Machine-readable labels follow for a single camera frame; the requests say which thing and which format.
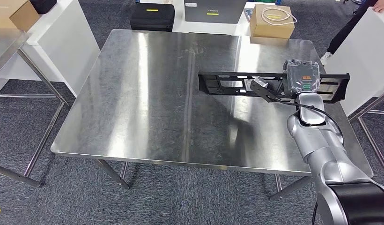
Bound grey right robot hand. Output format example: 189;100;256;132
283;59;321;97

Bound long black plastic panel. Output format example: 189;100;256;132
198;71;350;104

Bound person's foot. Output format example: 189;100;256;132
319;51;334;67

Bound person's leg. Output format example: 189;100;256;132
327;0;379;55

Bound white cabinet panel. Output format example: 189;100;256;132
323;7;384;117
0;0;101;98

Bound brown cardboard box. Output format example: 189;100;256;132
0;0;41;33
250;3;295;40

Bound grey laptop box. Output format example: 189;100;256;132
184;0;248;24

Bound black carry case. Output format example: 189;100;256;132
129;3;176;32

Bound black bag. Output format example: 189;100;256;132
29;0;58;15

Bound black camera cable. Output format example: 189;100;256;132
268;97;345;225

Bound black camera bracket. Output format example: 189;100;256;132
250;81;297;104

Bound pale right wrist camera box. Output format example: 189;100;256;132
253;76;270;91

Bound white coiled cable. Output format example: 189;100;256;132
261;7;298;26

